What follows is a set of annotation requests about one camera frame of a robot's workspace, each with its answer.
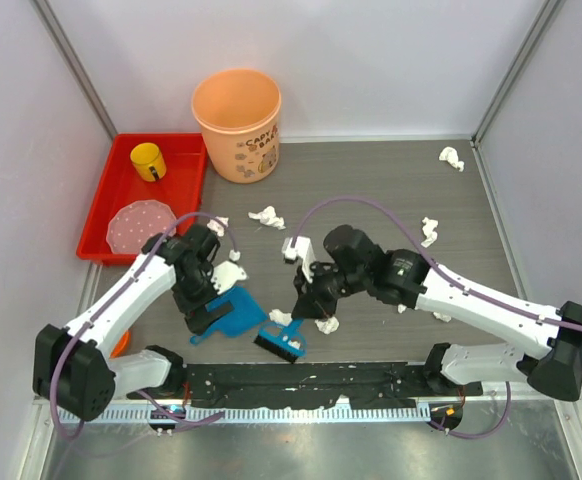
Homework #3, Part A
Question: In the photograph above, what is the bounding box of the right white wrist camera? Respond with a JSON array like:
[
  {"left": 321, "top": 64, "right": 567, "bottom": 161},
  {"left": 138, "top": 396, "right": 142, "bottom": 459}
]
[{"left": 281, "top": 236, "right": 316, "bottom": 283}]

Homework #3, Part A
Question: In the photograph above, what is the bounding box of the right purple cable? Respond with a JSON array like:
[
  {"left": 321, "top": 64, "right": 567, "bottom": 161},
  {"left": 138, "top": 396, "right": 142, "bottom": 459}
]
[{"left": 288, "top": 195, "right": 582, "bottom": 442}]

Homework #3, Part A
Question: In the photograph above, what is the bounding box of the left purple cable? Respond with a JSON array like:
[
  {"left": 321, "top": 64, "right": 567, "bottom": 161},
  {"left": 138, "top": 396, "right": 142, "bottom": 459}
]
[{"left": 49, "top": 211, "right": 238, "bottom": 441}]

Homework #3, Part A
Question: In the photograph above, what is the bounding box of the purple cable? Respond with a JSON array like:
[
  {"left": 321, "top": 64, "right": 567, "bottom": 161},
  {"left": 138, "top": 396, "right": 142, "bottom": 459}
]
[
  {"left": 49, "top": 211, "right": 238, "bottom": 441},
  {"left": 288, "top": 195, "right": 582, "bottom": 442}
]

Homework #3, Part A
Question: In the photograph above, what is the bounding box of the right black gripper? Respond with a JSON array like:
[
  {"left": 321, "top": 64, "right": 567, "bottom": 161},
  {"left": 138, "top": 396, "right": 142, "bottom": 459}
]
[{"left": 293, "top": 257, "right": 370, "bottom": 318}]

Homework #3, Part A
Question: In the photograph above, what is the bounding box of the orange plastic bowl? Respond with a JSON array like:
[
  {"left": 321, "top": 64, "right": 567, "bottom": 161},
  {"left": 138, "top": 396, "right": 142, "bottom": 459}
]
[{"left": 110, "top": 330, "right": 130, "bottom": 358}]

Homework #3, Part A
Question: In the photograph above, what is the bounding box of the paper scrap under right arm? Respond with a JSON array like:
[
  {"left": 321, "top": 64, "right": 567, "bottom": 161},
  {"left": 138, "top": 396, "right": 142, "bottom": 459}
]
[{"left": 432, "top": 312, "right": 452, "bottom": 323}]

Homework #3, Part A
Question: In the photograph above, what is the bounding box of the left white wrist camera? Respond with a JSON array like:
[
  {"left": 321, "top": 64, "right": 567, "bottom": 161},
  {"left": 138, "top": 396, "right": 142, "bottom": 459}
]
[{"left": 211, "top": 260, "right": 248, "bottom": 295}]

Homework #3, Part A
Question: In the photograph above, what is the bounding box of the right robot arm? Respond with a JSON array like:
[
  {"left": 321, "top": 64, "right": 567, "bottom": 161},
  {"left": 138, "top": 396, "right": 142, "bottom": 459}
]
[{"left": 282, "top": 225, "right": 582, "bottom": 402}]

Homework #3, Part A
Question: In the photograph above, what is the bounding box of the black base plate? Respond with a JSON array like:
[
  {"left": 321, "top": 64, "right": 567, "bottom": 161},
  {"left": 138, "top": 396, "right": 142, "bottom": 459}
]
[{"left": 129, "top": 362, "right": 483, "bottom": 410}]

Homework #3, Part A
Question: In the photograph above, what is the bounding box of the yellow mug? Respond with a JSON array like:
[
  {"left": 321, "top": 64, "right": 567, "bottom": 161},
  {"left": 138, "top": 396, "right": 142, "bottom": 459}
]
[{"left": 130, "top": 142, "right": 167, "bottom": 182}]

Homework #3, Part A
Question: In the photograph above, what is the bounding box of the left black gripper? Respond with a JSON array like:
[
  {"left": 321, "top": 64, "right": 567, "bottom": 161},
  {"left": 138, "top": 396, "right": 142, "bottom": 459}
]
[{"left": 171, "top": 261, "right": 233, "bottom": 334}]

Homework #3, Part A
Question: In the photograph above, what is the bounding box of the red plastic tray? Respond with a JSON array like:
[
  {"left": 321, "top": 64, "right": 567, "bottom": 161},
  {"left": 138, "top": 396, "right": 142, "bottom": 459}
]
[{"left": 76, "top": 133, "right": 207, "bottom": 266}]

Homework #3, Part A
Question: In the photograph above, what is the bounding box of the pink dotted plate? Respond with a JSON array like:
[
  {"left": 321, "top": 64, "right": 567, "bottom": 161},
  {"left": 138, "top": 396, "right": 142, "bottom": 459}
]
[{"left": 106, "top": 200, "right": 176, "bottom": 255}]

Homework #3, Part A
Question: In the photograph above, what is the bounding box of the paper scrap far right corner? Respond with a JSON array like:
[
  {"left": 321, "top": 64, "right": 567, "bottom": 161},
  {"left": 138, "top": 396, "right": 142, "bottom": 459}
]
[{"left": 438, "top": 146, "right": 465, "bottom": 172}]

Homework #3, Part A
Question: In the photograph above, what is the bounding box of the blue plastic dustpan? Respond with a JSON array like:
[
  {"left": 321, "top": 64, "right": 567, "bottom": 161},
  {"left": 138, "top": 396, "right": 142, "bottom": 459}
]
[{"left": 187, "top": 286, "right": 268, "bottom": 345}]

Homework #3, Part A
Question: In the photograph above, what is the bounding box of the blue hand brush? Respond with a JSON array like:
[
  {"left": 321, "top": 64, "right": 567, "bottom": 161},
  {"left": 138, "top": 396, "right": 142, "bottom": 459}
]
[{"left": 253, "top": 319, "right": 307, "bottom": 364}]

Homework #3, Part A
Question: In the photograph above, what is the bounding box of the orange plastic waste bin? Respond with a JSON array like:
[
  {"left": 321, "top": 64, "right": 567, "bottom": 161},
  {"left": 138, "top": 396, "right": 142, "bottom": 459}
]
[{"left": 191, "top": 68, "right": 282, "bottom": 184}]

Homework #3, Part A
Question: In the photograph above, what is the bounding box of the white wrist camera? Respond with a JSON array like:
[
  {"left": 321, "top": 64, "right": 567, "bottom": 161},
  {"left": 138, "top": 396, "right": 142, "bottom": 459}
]
[
  {"left": 281, "top": 236, "right": 316, "bottom": 283},
  {"left": 211, "top": 260, "right": 248, "bottom": 295}
]

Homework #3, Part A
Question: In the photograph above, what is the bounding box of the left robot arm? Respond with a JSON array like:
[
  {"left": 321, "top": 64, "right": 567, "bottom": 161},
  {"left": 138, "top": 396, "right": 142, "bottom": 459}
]
[{"left": 33, "top": 236, "right": 247, "bottom": 421}]

